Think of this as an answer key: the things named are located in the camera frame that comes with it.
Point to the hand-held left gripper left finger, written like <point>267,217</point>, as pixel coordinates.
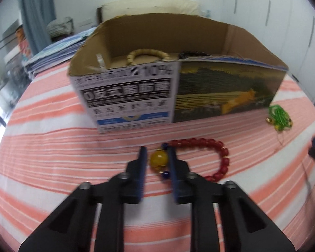
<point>141,173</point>

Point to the blue-grey curtain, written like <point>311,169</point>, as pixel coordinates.
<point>35,13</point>

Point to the cream padded headboard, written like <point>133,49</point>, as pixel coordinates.
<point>152,8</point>

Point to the printed cardboard box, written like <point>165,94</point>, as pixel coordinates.
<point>131,102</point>

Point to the white wardrobe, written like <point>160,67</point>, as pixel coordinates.
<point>278,18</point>

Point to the stack of folded blankets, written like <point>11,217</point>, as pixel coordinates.
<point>57,51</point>

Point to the pile of checked clothes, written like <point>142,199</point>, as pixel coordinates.
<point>60,26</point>

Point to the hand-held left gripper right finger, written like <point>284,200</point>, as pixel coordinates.
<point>175,178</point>

